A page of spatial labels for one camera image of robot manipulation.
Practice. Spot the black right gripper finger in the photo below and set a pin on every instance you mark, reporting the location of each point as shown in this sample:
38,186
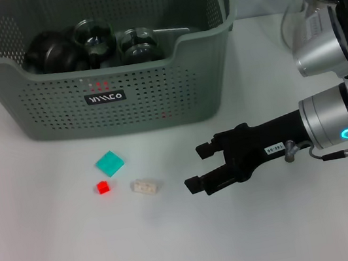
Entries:
207,150
209,183

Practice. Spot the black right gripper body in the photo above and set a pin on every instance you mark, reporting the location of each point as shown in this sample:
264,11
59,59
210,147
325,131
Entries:
262,143

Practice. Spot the white toy brick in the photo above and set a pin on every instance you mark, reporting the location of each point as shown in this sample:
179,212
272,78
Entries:
145,187

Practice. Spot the teal square toy brick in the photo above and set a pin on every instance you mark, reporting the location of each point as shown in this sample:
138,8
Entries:
109,164

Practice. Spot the small red toy brick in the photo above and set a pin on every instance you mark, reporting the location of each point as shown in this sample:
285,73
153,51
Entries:
103,188

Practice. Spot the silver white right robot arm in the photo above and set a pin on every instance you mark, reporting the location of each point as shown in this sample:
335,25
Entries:
339,111

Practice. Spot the grey perforated plastic storage basket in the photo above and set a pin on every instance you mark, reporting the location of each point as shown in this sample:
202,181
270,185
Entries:
156,100

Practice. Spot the black clay teapot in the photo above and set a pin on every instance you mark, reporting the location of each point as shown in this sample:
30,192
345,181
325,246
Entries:
36,48

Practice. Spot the right wrist camera housing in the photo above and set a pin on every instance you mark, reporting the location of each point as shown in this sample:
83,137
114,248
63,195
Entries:
320,51

